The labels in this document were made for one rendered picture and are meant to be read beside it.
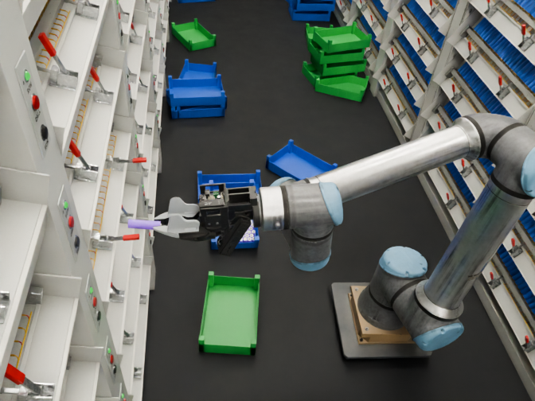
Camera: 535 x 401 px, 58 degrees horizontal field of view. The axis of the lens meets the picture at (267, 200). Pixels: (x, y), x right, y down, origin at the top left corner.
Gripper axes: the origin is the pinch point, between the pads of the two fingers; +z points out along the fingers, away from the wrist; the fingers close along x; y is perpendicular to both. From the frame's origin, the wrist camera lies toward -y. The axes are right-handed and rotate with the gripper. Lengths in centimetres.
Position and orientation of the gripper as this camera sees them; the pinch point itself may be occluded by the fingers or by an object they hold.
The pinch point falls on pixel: (161, 226)
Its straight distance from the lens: 101.3
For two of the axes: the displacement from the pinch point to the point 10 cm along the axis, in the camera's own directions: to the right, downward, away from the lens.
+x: 1.2, 6.9, -7.1
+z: -9.9, 0.9, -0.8
